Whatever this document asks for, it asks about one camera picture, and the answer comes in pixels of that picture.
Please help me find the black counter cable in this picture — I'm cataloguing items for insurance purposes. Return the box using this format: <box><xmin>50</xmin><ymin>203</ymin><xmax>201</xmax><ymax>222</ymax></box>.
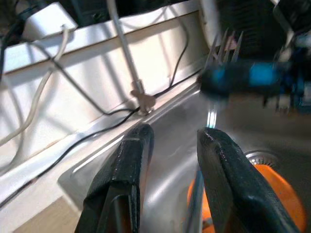
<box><xmin>0</xmin><ymin>71</ymin><xmax>203</xmax><ymax>209</ymax></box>

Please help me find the orange plastic bowl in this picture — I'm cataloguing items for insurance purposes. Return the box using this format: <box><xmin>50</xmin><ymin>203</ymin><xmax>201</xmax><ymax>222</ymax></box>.
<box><xmin>187</xmin><ymin>164</ymin><xmax>307</xmax><ymax>233</ymax></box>

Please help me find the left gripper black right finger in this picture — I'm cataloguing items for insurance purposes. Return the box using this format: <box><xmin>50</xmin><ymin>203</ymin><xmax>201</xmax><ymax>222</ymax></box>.
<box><xmin>196</xmin><ymin>127</ymin><xmax>302</xmax><ymax>233</ymax></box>

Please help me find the white cable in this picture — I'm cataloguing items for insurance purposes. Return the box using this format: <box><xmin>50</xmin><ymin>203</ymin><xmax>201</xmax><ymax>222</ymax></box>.
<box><xmin>0</xmin><ymin>24</ymin><xmax>70</xmax><ymax>170</ymax></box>

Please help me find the metal fork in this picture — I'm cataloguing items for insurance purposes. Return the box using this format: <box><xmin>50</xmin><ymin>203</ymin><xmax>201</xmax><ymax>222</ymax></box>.
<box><xmin>205</xmin><ymin>28</ymin><xmax>244</xmax><ymax>131</ymax></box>

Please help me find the metal sink drain strainer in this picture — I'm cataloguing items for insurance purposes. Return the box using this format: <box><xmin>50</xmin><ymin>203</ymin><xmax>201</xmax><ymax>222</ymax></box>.
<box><xmin>244</xmin><ymin>150</ymin><xmax>279</xmax><ymax>168</ymax></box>

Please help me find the metal faucet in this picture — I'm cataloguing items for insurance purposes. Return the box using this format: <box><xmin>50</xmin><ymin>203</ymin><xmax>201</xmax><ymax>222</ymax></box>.
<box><xmin>106</xmin><ymin>0</ymin><xmax>156</xmax><ymax>115</ymax></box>

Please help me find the beige counter mat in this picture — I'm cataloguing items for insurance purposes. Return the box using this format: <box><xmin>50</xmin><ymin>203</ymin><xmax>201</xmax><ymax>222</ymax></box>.
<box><xmin>12</xmin><ymin>196</ymin><xmax>84</xmax><ymax>233</ymax></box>

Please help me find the white power adapter box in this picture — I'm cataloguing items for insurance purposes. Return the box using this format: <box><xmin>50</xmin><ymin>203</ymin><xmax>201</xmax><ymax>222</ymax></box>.
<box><xmin>21</xmin><ymin>1</ymin><xmax>79</xmax><ymax>41</ymax></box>

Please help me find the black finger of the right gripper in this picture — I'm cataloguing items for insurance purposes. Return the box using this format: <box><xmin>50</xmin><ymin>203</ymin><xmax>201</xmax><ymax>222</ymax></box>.
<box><xmin>199</xmin><ymin>60</ymin><xmax>291</xmax><ymax>98</ymax></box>

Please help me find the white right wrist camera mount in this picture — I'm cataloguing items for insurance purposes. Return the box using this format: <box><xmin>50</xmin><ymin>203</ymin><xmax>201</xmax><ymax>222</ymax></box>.
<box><xmin>272</xmin><ymin>0</ymin><xmax>298</xmax><ymax>49</ymax></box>

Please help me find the stainless steel sink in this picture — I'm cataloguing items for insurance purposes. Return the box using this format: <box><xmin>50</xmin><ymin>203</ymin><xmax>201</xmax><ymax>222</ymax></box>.
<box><xmin>57</xmin><ymin>80</ymin><xmax>311</xmax><ymax>233</ymax></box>

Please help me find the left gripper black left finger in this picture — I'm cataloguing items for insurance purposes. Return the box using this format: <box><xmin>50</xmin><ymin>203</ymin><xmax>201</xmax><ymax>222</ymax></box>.
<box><xmin>74</xmin><ymin>122</ymin><xmax>155</xmax><ymax>233</ymax></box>

